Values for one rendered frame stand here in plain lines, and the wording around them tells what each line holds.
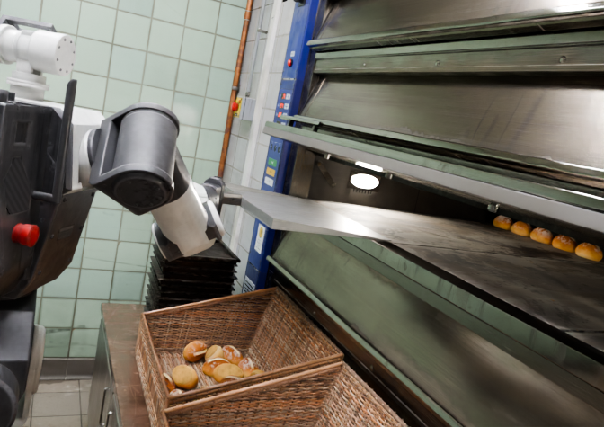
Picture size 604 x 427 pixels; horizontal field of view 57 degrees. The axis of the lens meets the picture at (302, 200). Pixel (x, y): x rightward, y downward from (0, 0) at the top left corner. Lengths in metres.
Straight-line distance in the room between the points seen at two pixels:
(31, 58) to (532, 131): 0.87
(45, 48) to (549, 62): 0.87
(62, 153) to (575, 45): 0.86
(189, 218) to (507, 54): 0.71
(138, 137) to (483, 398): 0.79
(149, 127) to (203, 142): 1.96
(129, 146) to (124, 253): 2.05
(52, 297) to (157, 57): 1.25
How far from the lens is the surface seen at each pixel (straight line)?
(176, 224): 1.01
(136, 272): 2.94
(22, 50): 1.01
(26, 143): 0.86
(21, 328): 0.97
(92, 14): 2.78
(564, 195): 0.87
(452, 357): 1.26
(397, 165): 1.19
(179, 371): 1.83
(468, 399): 1.21
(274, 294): 2.05
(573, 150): 1.05
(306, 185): 2.06
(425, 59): 1.46
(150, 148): 0.87
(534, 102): 1.17
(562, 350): 1.05
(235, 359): 1.99
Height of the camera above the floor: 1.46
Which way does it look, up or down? 8 degrees down
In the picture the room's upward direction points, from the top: 11 degrees clockwise
